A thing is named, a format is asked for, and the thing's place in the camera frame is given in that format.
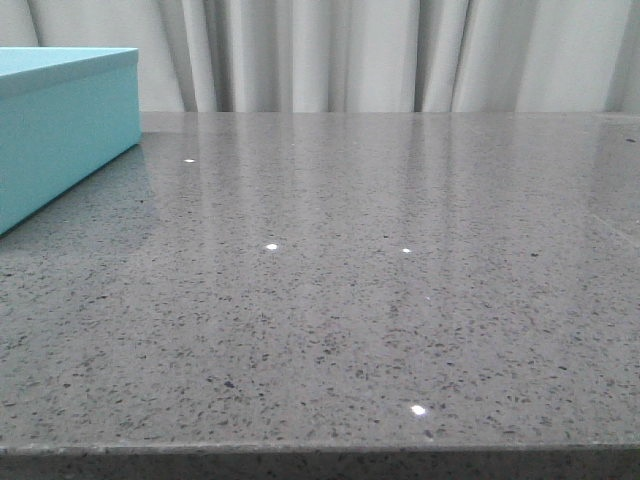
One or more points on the light blue plastic box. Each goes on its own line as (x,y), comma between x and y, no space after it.
(65,112)

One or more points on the white pleated curtain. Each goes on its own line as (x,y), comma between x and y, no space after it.
(356,56)

